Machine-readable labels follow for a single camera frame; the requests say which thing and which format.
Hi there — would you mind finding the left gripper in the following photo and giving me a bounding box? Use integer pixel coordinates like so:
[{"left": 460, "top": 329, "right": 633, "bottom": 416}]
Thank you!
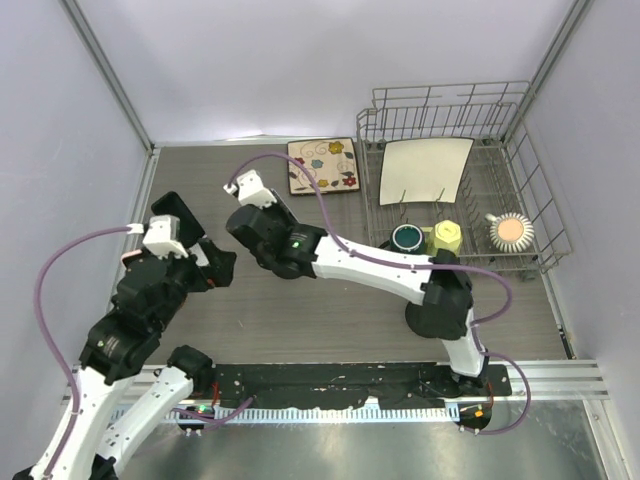
[{"left": 145, "top": 236, "right": 237, "bottom": 329}]

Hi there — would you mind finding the floral square plate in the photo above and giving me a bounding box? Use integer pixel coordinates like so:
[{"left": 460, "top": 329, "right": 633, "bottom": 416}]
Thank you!
[{"left": 287, "top": 138, "right": 360, "bottom": 196}]

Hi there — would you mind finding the black round phone stand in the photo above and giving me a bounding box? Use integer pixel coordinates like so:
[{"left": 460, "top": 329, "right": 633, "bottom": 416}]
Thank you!
[{"left": 404, "top": 301, "right": 473, "bottom": 341}]

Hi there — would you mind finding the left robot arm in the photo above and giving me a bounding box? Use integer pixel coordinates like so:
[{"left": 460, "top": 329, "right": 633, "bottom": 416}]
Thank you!
[{"left": 15, "top": 238, "right": 237, "bottom": 479}]

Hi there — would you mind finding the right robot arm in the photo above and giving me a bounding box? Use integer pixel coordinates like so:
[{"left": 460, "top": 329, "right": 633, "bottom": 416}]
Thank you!
[{"left": 225, "top": 186, "right": 488, "bottom": 395}]

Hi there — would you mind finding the black phone on white stand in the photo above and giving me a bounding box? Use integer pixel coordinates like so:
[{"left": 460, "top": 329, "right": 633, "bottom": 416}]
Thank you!
[{"left": 151, "top": 191, "right": 206, "bottom": 249}]

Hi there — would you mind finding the pink case phone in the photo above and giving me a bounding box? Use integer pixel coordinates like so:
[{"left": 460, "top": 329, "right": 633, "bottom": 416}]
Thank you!
[{"left": 121, "top": 249, "right": 142, "bottom": 264}]

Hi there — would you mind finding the dark green mug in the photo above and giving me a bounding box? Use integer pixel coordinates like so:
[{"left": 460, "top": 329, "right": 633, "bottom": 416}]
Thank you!
[{"left": 379, "top": 223, "right": 427, "bottom": 255}]

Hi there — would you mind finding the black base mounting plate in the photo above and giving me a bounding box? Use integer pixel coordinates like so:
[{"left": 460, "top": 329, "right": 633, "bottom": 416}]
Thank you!
[{"left": 193, "top": 362, "right": 512, "bottom": 410}]

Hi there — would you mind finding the white square plate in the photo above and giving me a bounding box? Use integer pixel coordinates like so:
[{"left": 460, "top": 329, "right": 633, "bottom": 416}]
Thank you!
[{"left": 379, "top": 137, "right": 474, "bottom": 206}]

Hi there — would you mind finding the yellow faceted cup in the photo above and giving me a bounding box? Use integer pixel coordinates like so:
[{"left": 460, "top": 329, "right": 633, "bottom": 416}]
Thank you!
[{"left": 427, "top": 220, "right": 463, "bottom": 256}]

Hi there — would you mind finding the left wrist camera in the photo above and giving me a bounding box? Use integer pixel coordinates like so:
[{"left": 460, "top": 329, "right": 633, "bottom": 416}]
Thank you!
[{"left": 127, "top": 215, "right": 189, "bottom": 259}]

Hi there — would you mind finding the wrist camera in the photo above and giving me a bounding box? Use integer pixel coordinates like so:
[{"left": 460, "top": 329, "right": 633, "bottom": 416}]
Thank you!
[
  {"left": 127, "top": 215, "right": 189, "bottom": 259},
  {"left": 223, "top": 170, "right": 277, "bottom": 209}
]

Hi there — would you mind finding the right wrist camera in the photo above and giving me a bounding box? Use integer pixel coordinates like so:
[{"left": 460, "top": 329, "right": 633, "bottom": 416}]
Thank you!
[{"left": 223, "top": 170, "right": 277, "bottom": 209}]

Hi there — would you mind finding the grey wire dish rack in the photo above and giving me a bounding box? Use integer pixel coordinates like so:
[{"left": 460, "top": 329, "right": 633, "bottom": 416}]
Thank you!
[{"left": 356, "top": 80, "right": 573, "bottom": 279}]

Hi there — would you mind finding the white cable duct strip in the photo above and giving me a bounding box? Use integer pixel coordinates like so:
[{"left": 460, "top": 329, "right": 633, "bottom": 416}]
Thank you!
[{"left": 114, "top": 402, "right": 461, "bottom": 426}]

